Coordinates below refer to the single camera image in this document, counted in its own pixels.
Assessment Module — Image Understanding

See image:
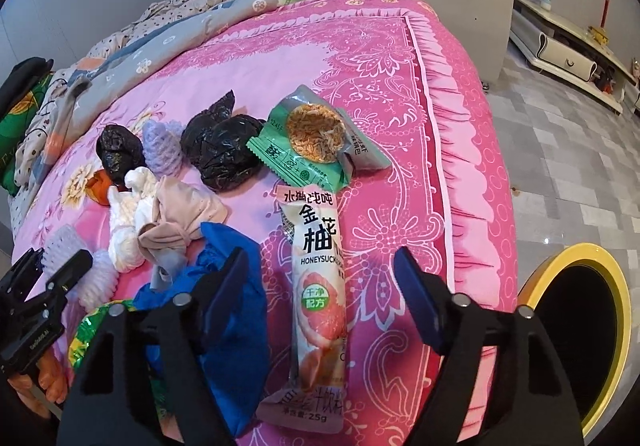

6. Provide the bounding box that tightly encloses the green snack wrapper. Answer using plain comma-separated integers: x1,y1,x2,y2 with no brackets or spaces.
247,85,390,193

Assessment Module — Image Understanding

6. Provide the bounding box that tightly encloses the black cloth item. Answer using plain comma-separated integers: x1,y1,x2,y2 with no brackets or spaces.
0,57,54,119

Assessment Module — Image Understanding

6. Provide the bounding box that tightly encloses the purple foam fruit net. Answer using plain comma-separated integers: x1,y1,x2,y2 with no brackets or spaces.
142,119,183,177

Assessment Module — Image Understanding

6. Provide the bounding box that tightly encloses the grey patterned quilt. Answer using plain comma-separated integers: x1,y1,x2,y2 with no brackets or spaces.
13,0,362,187

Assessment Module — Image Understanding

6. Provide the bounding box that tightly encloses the honeysuckle pomelo snack wrapper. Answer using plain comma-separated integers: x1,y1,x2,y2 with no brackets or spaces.
256,185,347,434

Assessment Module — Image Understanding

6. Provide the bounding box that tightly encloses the green floral fabric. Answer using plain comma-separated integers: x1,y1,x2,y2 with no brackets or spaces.
0,73,53,197

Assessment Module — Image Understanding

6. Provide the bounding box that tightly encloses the beige crumpled cloth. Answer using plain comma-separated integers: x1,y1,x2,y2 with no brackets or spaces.
134,177,228,292

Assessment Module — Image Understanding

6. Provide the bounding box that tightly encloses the orange peel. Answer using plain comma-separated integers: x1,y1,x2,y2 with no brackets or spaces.
85,169,114,207

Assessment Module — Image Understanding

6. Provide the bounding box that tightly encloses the person's left hand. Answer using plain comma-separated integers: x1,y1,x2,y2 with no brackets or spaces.
8,350,68,419

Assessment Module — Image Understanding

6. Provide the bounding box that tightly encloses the green shiny chip bag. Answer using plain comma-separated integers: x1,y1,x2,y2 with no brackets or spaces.
67,299,169,420

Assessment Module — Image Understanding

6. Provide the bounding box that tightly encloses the white foam fruit net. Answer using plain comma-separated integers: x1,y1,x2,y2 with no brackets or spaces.
41,225,118,313

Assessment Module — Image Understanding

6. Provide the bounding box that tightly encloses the blue crumpled cloth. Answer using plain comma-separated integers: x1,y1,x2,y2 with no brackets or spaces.
134,223,269,437

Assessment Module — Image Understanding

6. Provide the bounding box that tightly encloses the white low tv cabinet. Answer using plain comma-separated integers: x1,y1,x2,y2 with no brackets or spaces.
510,0,639,114

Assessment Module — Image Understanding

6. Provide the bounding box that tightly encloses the pink floral bedspread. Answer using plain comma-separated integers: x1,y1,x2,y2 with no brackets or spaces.
14,0,518,445

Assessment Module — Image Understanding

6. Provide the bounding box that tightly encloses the yellow toy on cabinet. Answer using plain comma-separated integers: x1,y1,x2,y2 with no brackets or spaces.
588,25,608,46

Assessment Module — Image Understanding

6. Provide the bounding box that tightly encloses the large black plastic bag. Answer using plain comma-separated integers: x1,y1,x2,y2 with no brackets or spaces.
180,90,264,193

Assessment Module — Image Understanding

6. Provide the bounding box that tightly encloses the yellow rim trash bin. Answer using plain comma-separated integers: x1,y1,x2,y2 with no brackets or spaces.
518,242,632,436

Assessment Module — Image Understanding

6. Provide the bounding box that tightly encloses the small black plastic bag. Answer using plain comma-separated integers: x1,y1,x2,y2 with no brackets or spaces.
96,124,146,188

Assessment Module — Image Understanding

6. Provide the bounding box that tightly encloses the white bedside cabinet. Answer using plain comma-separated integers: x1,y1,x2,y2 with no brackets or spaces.
424,0,514,86

